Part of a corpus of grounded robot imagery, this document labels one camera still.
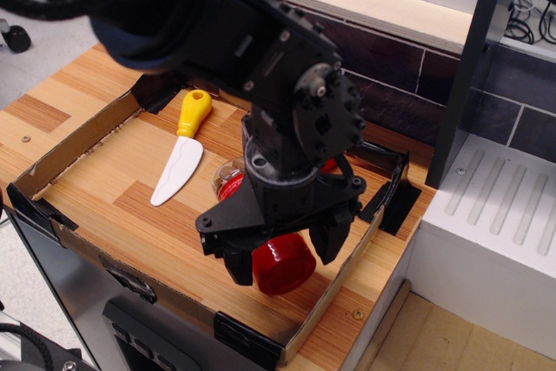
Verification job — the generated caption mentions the white toy sink drainboard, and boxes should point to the white toy sink drainboard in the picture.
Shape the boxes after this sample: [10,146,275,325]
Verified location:
[407,136,555,358]

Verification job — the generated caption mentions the red-capped basil spice bottle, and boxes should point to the red-capped basil spice bottle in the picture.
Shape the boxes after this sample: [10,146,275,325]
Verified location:
[212,157,316,295]

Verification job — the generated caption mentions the red toy strawberry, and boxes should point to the red toy strawberry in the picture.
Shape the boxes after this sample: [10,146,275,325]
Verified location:
[321,158,338,173]

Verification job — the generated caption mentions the yellow-handled white toy knife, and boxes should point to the yellow-handled white toy knife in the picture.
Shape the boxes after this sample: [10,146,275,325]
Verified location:
[150,89,212,207]

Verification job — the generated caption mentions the black office chair caster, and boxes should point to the black office chair caster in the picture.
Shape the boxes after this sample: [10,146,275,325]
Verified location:
[1,19,31,53]

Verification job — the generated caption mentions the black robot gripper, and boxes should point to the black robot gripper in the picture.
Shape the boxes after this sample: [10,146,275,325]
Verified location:
[194,140,367,287]

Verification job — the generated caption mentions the tangled black cables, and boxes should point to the tangled black cables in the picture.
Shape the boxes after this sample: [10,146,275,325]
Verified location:
[506,0,556,45]

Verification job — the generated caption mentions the dark grey vertical post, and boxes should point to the dark grey vertical post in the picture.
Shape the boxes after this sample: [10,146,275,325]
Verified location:
[426,0,514,189]

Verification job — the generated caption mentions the cardboard fence with black tape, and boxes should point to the cardboard fence with black tape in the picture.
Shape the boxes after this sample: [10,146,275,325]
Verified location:
[6,56,423,367]

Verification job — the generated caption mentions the black toy oven front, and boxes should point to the black toy oven front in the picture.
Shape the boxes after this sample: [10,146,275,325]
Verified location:
[101,299,209,371]

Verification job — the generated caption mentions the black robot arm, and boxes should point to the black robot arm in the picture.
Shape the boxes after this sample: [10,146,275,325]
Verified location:
[1,0,366,285]

